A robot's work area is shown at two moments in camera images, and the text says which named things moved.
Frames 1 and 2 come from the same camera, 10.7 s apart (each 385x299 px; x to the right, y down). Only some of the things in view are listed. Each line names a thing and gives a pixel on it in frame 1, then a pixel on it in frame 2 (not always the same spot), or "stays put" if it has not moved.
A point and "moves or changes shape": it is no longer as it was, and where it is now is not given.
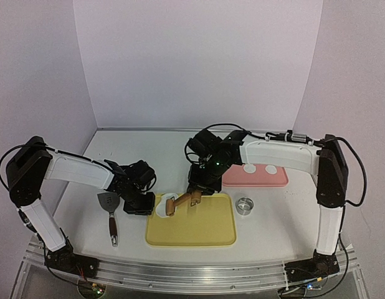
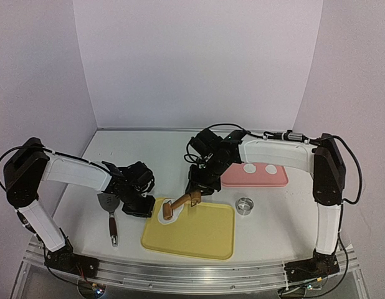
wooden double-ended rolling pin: (195, 196) stays put
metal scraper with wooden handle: (110, 200) stays put
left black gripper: (139, 205) stays put
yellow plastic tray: (210, 223) moves or changes shape
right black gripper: (203, 187) stays put
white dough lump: (161, 208) → (175, 212)
